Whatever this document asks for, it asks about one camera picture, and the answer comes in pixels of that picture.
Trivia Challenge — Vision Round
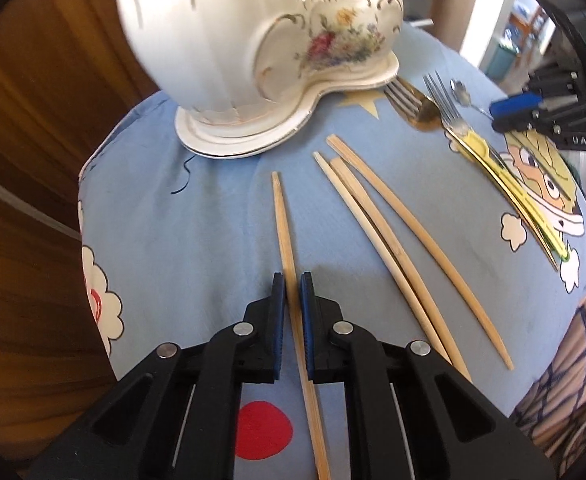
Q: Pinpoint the blue bin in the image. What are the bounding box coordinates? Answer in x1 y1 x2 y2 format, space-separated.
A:
485 40 520 79

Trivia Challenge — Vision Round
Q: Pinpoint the bamboo chopstick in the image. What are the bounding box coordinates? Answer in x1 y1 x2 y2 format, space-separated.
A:
313 151 455 363
271 171 332 480
326 134 515 372
329 158 473 383

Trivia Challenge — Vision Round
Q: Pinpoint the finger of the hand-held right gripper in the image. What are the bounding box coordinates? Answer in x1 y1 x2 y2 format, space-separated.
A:
493 107 586 137
490 71 586 120

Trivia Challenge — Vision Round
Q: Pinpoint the small silver spoon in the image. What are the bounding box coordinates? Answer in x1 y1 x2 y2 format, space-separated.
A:
450 79 495 120

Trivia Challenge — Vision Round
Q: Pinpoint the gold fork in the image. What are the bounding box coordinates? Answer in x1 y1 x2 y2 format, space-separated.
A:
383 77 447 134

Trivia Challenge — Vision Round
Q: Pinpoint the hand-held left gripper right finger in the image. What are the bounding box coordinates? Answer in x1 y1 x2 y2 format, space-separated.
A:
299 270 557 480

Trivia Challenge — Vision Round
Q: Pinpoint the blue cartoon printed cloth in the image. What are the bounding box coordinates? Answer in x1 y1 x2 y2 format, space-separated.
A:
77 25 586 480

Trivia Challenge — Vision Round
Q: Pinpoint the silver fork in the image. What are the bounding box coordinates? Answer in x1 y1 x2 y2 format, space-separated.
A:
422 73 559 261

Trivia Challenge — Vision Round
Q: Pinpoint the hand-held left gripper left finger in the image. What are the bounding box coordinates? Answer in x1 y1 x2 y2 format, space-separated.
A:
28 272 287 480

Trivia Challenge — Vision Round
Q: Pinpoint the white floral ceramic utensil holder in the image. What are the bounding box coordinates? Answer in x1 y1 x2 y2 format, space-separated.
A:
94 0 404 160

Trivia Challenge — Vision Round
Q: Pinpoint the person's checked clothing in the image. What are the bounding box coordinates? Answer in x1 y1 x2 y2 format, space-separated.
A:
510 240 586 467

